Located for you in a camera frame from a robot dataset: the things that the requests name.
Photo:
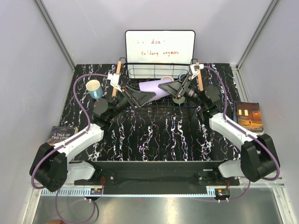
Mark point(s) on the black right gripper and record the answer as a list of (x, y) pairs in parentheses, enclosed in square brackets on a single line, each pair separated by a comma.
[(174, 88)]

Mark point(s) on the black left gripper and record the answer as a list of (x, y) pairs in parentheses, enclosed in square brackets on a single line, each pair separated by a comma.
[(138, 97)]

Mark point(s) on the green plastic cup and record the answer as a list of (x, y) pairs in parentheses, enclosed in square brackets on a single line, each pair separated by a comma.
[(179, 101)]

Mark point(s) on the lavender plastic cup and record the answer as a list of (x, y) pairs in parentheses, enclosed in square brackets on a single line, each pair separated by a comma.
[(153, 86)]

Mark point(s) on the light blue ceramic mug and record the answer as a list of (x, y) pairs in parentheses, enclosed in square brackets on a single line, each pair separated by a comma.
[(94, 89)]

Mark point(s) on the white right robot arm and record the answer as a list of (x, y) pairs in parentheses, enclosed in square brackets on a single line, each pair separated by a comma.
[(258, 154)]

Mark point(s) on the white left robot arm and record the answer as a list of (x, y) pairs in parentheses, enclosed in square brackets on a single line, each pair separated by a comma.
[(53, 167)]

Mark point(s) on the mauve ceramic mug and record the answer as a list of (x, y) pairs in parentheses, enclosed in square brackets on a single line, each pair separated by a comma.
[(167, 79)]

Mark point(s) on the dark blue ceramic mug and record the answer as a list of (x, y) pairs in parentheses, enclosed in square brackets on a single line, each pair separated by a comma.
[(182, 76)]

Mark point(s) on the white whiteboard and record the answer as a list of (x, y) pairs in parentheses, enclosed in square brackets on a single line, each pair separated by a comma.
[(153, 54)]

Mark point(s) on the dark night scene book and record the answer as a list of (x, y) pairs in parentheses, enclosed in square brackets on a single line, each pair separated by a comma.
[(248, 115)]

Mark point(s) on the tale of two cities book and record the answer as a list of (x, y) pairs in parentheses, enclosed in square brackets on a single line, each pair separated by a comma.
[(61, 133)]

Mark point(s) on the black wire dish rack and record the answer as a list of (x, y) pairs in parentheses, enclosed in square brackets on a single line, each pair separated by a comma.
[(147, 77)]

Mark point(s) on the left wooden rack handle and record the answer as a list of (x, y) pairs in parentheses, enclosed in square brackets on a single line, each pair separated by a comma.
[(118, 70)]

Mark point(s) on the wooden rack handle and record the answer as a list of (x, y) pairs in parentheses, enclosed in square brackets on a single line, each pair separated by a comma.
[(200, 82), (118, 70)]

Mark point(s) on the right wooden rack handle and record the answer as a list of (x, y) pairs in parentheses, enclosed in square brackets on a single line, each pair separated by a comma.
[(200, 82)]

